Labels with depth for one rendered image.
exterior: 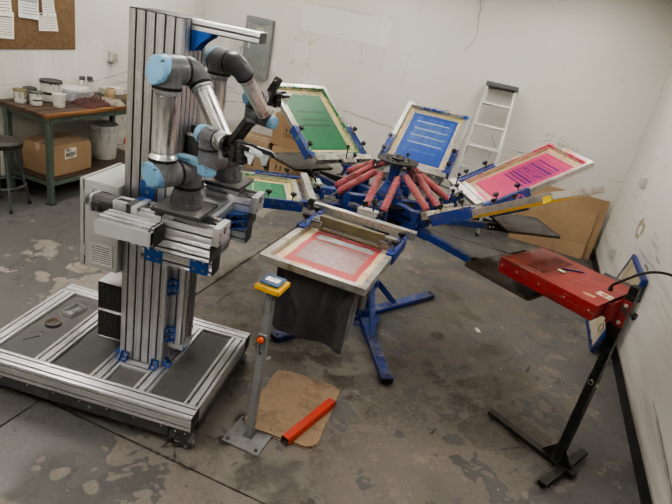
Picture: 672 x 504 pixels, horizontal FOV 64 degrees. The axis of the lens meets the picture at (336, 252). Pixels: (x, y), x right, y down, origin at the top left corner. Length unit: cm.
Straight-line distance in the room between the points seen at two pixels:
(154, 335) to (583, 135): 547
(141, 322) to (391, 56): 512
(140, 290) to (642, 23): 585
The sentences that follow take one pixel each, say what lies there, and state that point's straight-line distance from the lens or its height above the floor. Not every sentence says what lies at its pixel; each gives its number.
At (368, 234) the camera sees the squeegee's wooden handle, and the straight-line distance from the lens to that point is 316.
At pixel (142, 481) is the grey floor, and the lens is 293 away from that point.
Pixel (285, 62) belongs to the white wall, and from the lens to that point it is 777.
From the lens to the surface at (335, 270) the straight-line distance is 282.
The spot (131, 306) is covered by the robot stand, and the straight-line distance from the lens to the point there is 308.
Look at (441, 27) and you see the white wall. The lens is 713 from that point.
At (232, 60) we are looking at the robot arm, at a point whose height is 186.
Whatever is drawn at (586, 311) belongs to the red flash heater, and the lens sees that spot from 298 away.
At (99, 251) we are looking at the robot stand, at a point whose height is 86.
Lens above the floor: 217
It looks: 24 degrees down
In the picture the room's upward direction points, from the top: 11 degrees clockwise
